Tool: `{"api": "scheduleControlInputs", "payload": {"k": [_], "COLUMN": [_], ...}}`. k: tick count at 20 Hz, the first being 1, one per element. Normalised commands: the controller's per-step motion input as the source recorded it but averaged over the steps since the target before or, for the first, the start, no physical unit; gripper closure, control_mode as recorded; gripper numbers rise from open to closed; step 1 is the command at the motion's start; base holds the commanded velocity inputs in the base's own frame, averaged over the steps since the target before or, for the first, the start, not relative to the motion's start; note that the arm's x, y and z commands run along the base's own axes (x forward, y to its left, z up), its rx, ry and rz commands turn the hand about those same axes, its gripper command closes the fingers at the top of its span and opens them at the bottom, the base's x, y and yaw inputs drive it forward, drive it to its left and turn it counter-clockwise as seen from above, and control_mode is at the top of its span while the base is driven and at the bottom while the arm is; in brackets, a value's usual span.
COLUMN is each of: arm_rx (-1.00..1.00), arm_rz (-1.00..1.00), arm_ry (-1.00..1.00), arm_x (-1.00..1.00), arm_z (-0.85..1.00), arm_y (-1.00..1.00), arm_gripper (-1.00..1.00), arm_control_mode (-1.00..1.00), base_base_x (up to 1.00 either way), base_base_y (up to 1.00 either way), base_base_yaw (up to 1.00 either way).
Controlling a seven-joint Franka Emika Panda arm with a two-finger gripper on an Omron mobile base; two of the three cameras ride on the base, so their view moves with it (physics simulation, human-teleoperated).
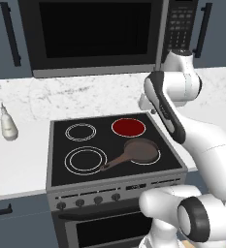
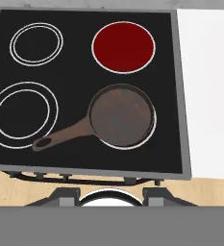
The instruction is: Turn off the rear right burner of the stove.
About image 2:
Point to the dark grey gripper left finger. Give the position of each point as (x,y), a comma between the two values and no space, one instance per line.
(66,196)

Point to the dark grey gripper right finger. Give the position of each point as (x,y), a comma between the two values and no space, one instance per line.
(156,196)

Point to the black stove knob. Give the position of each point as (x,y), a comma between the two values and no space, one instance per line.
(14,175)
(66,177)
(39,176)
(158,182)
(130,180)

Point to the white and black round thing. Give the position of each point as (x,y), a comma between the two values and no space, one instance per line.
(110,200)

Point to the brown frying pan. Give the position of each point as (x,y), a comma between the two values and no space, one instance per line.
(121,117)

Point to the black glass hob grey frame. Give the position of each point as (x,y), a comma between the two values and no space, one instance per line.
(71,77)

